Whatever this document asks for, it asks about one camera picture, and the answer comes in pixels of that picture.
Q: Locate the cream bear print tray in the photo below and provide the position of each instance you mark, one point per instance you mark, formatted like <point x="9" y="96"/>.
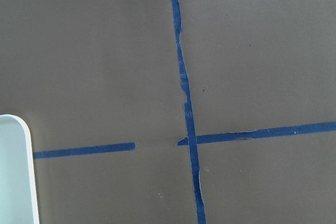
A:
<point x="18" y="186"/>

